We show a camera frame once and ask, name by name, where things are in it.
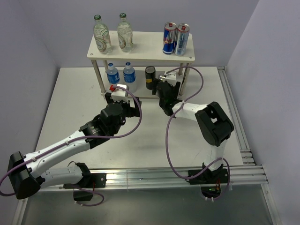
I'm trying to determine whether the black coffee can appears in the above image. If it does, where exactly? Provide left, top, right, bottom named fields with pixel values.
left=145, top=66, right=156, bottom=90

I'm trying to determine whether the Pocari Sweat bottle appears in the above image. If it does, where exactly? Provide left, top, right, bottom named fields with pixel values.
left=123, top=62, right=137, bottom=93
left=106, top=63, right=120, bottom=85

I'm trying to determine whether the green cap glass bottle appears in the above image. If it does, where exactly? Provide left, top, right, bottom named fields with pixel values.
left=93, top=15, right=112, bottom=53
left=117, top=13, right=134, bottom=53

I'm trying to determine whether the grey coffee can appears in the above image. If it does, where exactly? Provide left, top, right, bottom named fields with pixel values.
left=158, top=74, right=166, bottom=82

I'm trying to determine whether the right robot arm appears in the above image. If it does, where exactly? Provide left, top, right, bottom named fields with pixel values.
left=152, top=79, right=234, bottom=183

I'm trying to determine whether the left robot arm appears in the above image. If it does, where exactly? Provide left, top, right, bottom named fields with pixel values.
left=6, top=93, right=142, bottom=200

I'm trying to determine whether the white two-tier shelf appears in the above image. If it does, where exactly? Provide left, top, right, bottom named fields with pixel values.
left=87, top=31, right=195, bottom=99

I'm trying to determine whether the silver Red Bull can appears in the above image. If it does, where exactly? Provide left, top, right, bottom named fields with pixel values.
left=174, top=23, right=190, bottom=56

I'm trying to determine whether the blue Red Bull can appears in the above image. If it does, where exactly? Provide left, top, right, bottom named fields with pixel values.
left=162, top=22, right=177, bottom=54

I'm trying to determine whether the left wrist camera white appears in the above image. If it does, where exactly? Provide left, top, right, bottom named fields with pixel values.
left=110, top=85, right=129, bottom=103

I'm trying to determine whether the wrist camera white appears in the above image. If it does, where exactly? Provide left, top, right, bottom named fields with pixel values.
left=110, top=85, right=129, bottom=103
left=163, top=71, right=177, bottom=86

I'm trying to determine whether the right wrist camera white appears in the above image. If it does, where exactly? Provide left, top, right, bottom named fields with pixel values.
left=163, top=71, right=177, bottom=86

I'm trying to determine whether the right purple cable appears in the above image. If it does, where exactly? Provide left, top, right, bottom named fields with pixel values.
left=165, top=66, right=232, bottom=200

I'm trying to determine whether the purple cable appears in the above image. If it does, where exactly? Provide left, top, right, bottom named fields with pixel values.
left=165, top=66, right=232, bottom=200
left=0, top=86, right=143, bottom=207

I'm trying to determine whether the aluminium front rail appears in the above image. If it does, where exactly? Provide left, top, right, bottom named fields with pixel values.
left=14, top=166, right=272, bottom=225

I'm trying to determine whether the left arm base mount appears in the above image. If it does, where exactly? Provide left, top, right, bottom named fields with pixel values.
left=63, top=173, right=106, bottom=207

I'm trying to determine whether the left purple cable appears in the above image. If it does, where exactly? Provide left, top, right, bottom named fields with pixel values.
left=0, top=86, right=143, bottom=207

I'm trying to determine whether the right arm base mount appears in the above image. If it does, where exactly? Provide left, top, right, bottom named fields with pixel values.
left=186, top=168, right=231, bottom=202

